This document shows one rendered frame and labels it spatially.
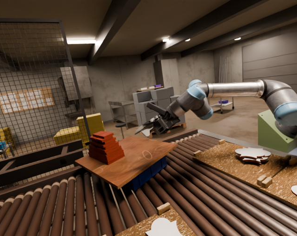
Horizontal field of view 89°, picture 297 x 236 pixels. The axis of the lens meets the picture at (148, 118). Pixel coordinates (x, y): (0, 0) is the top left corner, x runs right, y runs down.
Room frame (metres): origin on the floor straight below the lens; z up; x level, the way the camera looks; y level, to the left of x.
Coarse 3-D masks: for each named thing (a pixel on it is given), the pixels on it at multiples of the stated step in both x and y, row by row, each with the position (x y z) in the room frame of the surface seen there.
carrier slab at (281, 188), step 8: (288, 168) 0.68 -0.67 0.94; (296, 168) 0.67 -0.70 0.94; (280, 176) 0.63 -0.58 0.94; (288, 176) 0.63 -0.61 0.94; (296, 176) 0.62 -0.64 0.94; (272, 184) 0.59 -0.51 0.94; (280, 184) 0.58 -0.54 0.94; (288, 184) 0.57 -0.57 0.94; (296, 184) 0.57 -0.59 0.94; (264, 192) 0.57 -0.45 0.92; (272, 192) 0.55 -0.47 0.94; (280, 192) 0.54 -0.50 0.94; (288, 192) 0.53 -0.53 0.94; (280, 200) 0.51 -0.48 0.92; (288, 200) 0.50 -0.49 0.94; (296, 200) 0.49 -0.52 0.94
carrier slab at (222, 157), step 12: (228, 144) 1.05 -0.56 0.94; (204, 156) 0.93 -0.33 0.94; (216, 156) 0.90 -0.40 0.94; (228, 156) 0.88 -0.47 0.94; (276, 156) 0.80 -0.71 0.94; (216, 168) 0.78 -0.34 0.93; (228, 168) 0.76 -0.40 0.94; (240, 168) 0.74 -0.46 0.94; (252, 168) 0.73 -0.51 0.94; (264, 168) 0.71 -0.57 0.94; (276, 168) 0.70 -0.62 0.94; (240, 180) 0.66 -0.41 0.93; (252, 180) 0.64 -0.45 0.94
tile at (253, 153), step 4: (240, 148) 0.86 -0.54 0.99; (244, 148) 0.86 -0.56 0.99; (248, 148) 0.85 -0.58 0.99; (252, 148) 0.84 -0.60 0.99; (256, 148) 0.83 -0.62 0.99; (236, 152) 0.83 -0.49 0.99; (240, 152) 0.82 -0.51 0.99; (244, 152) 0.81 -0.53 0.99; (248, 152) 0.81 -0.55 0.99; (252, 152) 0.80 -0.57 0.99; (256, 152) 0.79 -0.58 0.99; (260, 152) 0.79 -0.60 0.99; (244, 156) 0.78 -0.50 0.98; (248, 156) 0.77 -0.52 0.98; (252, 156) 0.76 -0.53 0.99; (256, 156) 0.75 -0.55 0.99; (260, 156) 0.75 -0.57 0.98
